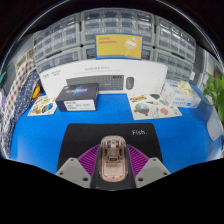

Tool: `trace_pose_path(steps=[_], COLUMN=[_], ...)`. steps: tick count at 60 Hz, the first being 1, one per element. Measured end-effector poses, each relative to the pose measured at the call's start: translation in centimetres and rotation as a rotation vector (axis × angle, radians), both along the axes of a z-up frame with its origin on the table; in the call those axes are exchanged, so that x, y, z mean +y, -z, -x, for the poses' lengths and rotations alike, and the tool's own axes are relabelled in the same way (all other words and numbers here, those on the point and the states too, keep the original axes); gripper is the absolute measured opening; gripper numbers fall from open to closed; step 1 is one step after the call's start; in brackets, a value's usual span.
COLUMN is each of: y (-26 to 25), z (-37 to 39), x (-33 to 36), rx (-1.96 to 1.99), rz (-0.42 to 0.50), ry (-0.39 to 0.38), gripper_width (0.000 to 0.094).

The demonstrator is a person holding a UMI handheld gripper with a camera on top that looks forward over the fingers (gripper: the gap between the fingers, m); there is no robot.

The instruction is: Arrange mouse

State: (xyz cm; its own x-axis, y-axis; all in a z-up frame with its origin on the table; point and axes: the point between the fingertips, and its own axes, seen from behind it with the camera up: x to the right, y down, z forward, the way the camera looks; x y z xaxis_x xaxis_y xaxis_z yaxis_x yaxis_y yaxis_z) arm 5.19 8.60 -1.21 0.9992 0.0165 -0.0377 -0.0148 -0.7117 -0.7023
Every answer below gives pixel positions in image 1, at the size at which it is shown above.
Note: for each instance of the small dark blue box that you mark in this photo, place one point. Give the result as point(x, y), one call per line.
point(77, 95)

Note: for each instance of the black mouse pad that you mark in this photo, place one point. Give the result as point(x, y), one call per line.
point(83, 136)

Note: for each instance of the white plant pot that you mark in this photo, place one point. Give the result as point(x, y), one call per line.
point(215, 125)

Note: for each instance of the sticker sheet with food drawings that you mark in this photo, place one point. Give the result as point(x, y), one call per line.
point(41, 106)

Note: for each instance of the dark blue dotted cloth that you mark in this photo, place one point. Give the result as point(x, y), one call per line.
point(21, 103)

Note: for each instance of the yellow sign card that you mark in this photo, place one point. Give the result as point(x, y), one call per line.
point(118, 46)

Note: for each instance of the green leafy plant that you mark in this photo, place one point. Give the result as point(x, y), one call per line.
point(215, 91)

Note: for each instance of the white tissue box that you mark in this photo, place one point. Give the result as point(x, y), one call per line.
point(180, 96)

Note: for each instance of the sticker sheet with travel drawings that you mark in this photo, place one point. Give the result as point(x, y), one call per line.
point(153, 106)

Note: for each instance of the white keyboard packaging box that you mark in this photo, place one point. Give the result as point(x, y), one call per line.
point(150, 75)

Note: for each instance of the small yellow object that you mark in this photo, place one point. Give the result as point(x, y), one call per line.
point(36, 92)

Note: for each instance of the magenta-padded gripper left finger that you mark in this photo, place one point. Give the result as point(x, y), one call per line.
point(87, 163)

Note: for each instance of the transparent rose gold computer mouse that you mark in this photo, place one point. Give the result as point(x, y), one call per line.
point(113, 165)

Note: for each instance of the white dotted cloth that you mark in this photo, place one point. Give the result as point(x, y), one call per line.
point(18, 85)

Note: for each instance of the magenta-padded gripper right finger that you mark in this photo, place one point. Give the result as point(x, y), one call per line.
point(139, 163)

